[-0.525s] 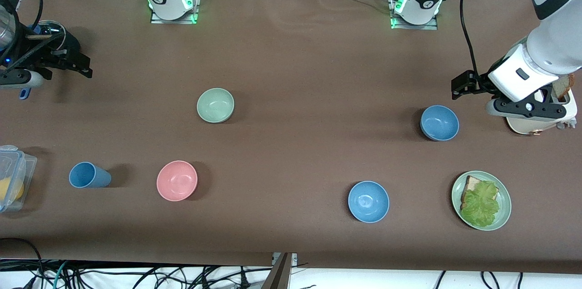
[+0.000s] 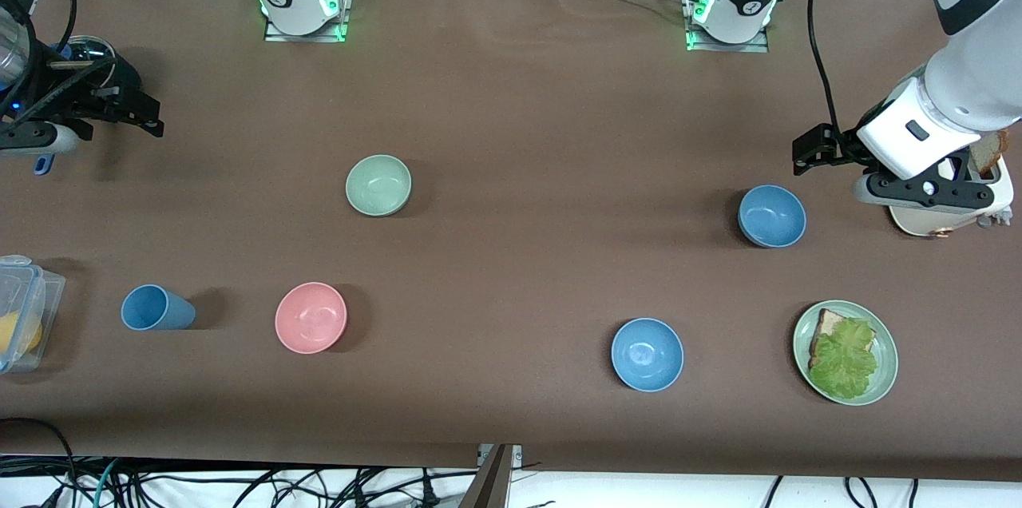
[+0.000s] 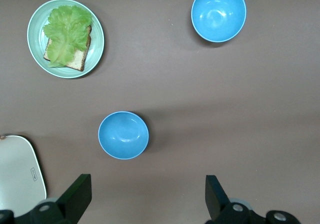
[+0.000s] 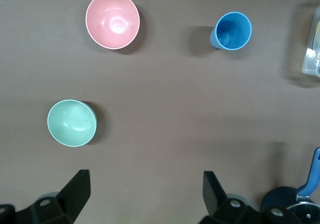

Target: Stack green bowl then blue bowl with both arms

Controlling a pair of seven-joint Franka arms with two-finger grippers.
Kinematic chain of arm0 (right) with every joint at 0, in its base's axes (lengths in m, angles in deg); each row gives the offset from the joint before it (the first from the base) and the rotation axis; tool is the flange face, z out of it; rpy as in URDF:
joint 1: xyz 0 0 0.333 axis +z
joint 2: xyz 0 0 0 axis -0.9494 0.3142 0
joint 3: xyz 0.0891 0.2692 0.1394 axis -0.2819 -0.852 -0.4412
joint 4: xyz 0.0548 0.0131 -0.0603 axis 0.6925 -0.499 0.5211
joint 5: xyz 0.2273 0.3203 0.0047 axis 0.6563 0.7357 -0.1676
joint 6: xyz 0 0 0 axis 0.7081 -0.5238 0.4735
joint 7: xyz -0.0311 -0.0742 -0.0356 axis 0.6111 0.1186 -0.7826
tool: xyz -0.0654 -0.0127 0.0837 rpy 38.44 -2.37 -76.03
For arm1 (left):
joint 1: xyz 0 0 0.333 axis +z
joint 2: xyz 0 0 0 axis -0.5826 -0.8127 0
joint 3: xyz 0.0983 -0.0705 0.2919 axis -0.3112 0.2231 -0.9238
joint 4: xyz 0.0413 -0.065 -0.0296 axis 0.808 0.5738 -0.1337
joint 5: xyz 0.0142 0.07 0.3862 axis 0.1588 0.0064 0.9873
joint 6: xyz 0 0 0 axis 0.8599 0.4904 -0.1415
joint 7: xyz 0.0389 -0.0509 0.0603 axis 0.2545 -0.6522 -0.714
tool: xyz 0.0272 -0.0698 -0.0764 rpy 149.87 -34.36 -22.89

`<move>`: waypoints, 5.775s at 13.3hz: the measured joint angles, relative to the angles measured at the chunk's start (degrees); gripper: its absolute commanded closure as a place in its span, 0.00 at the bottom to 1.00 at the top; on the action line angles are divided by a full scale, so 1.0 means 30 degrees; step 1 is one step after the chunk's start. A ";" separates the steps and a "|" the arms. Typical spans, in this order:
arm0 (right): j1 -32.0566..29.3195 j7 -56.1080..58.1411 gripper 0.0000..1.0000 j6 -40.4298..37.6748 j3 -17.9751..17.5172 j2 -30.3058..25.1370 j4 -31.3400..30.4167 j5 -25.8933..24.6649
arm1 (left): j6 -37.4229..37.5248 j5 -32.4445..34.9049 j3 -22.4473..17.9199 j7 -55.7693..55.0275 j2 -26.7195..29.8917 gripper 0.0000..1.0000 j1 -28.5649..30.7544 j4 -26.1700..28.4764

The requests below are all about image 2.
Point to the blue bowl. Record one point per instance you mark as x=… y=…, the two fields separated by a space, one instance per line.
x=647 y=354
x=771 y=216

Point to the green bowl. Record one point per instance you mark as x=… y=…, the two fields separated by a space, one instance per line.
x=378 y=185

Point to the green plate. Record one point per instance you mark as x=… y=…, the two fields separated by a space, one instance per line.
x=886 y=364

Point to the pink bowl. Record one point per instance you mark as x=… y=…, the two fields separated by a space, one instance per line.
x=310 y=317

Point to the metal post with bracket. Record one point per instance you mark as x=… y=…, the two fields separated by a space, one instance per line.
x=493 y=484

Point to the clear plastic container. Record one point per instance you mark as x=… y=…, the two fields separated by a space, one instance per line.
x=44 y=292

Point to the bread slice under lettuce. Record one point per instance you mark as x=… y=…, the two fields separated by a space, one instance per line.
x=830 y=323

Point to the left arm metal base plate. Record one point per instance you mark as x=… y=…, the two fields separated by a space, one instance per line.
x=758 y=45

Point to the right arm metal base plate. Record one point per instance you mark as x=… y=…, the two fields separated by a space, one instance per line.
x=335 y=29

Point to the glass lid blue knob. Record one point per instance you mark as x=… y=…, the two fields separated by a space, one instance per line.
x=92 y=47

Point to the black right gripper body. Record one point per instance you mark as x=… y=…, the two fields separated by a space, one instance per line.
x=89 y=99

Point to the cream toaster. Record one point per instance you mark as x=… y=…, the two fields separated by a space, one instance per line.
x=926 y=220

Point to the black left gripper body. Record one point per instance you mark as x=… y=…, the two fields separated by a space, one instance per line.
x=840 y=144

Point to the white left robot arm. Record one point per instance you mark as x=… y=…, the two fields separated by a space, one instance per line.
x=970 y=69

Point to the blue cup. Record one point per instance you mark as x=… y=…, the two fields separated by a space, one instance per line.
x=156 y=308

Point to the yellow food piece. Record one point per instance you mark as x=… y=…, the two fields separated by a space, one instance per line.
x=20 y=336

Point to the brown toast slice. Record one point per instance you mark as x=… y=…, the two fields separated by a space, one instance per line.
x=990 y=150

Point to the green lettuce leaf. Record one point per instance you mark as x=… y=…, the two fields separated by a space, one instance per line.
x=845 y=360

